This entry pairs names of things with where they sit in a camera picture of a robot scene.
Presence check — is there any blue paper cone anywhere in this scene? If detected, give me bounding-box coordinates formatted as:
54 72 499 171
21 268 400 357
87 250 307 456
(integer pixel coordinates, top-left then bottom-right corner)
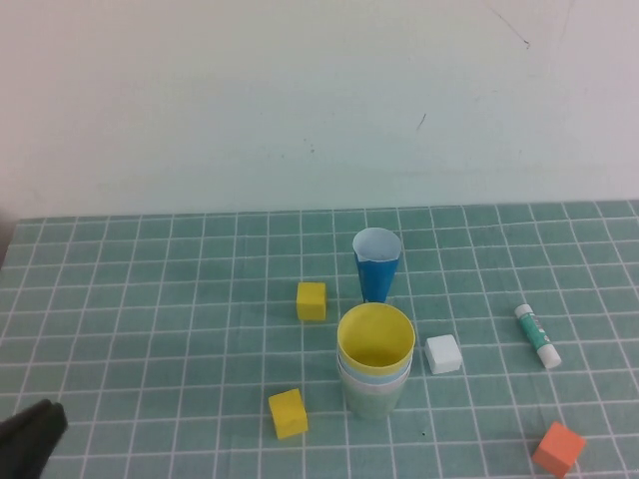
351 227 402 306

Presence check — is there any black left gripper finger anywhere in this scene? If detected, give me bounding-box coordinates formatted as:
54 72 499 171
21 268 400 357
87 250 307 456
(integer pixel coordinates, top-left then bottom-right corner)
0 398 51 450
0 401 69 479

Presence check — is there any green white glue stick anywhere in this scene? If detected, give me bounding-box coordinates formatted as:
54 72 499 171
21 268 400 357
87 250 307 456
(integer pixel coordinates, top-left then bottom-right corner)
514 303 562 369

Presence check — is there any yellow foam cube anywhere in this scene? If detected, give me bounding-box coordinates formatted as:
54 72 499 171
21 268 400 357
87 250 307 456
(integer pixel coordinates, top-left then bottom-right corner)
268 387 309 440
296 281 328 322

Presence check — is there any green plastic cup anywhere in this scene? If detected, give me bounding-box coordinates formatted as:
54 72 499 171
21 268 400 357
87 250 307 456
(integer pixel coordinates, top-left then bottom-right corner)
340 376 408 421

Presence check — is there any orange foam cube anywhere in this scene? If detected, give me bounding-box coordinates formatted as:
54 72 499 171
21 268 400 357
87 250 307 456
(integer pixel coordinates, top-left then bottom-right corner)
531 420 587 479

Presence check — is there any green checkered tablecloth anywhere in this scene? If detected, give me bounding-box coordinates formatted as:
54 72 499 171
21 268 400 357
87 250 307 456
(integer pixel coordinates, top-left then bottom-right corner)
0 199 639 479

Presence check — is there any pink plastic cup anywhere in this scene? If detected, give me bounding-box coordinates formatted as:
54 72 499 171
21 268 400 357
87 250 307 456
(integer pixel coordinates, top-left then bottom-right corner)
338 363 412 396

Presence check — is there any white foam cube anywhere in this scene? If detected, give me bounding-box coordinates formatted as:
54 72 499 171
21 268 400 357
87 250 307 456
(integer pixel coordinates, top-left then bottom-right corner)
424 333 463 375

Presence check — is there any yellow plastic cup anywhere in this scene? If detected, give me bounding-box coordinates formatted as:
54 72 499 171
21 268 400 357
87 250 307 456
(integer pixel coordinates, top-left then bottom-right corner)
336 302 417 378

